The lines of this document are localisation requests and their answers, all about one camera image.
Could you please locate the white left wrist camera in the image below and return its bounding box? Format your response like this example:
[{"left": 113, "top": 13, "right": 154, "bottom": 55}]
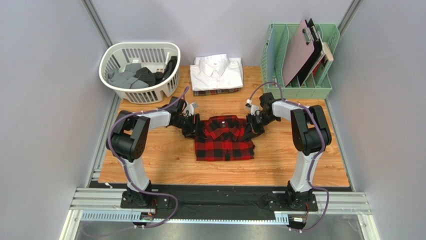
[{"left": 182, "top": 102, "right": 198, "bottom": 117}]

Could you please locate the grey shirt in basket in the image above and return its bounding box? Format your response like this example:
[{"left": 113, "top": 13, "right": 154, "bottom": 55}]
[{"left": 106, "top": 63, "right": 149, "bottom": 89}]

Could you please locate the folded white shirt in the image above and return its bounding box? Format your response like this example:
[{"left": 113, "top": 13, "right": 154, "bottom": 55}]
[{"left": 190, "top": 54, "right": 244, "bottom": 92}]

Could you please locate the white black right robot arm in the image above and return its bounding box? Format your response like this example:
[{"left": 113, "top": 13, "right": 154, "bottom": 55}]
[{"left": 243, "top": 92, "right": 332, "bottom": 209}]

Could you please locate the red black plaid shirt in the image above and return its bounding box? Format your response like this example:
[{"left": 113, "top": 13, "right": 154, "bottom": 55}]
[{"left": 194, "top": 115, "right": 255, "bottom": 162}]

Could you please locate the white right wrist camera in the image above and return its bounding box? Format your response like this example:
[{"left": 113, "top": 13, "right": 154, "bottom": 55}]
[{"left": 245, "top": 99, "right": 261, "bottom": 116}]

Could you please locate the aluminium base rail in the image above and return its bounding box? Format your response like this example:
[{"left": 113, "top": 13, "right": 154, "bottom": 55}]
[{"left": 60, "top": 184, "right": 380, "bottom": 240}]

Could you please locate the red book in organizer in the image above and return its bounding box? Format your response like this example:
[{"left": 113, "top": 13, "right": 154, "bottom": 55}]
[{"left": 311, "top": 53, "right": 329, "bottom": 78}]

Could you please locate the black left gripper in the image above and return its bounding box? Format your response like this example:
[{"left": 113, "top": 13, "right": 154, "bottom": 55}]
[{"left": 173, "top": 113, "right": 207, "bottom": 141}]

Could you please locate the white laundry basket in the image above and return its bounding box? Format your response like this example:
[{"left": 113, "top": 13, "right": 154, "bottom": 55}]
[{"left": 98, "top": 42, "right": 181, "bottom": 104}]

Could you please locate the folded tartan shirt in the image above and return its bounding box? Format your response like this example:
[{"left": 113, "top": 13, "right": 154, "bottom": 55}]
[{"left": 193, "top": 88, "right": 241, "bottom": 97}]

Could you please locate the black clipboard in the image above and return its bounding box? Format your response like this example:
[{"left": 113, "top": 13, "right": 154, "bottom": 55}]
[{"left": 296, "top": 18, "right": 324, "bottom": 86}]

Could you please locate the black shirt in basket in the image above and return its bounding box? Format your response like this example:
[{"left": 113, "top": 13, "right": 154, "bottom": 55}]
[{"left": 133, "top": 56, "right": 178, "bottom": 89}]

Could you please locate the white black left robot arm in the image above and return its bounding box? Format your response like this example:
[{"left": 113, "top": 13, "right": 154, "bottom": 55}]
[{"left": 106, "top": 97, "right": 200, "bottom": 202}]

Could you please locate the pink clipboard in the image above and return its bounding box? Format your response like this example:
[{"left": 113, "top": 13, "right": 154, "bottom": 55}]
[{"left": 282, "top": 19, "right": 310, "bottom": 87}]

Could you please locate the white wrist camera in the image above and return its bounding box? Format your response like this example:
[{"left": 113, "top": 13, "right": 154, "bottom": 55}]
[
  {"left": 182, "top": 102, "right": 198, "bottom": 117},
  {"left": 245, "top": 99, "right": 261, "bottom": 116}
]

